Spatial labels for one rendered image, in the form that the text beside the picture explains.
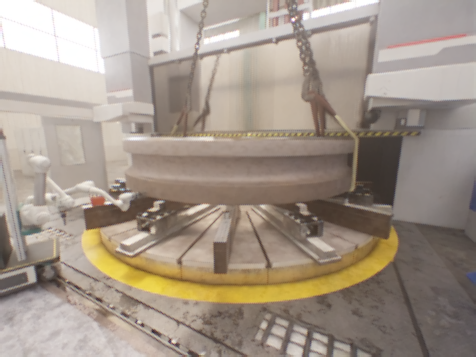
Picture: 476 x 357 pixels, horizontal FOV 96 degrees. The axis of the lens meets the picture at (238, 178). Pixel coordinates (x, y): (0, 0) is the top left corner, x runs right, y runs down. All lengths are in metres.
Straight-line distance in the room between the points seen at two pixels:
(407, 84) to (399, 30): 0.91
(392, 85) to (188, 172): 2.97
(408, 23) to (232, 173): 3.16
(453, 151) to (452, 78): 2.29
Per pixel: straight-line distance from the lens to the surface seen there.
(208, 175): 3.07
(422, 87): 3.68
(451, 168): 5.80
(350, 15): 5.83
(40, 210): 3.22
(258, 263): 2.72
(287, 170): 3.17
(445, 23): 4.34
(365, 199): 4.83
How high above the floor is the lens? 1.75
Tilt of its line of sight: 11 degrees down
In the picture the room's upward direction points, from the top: straight up
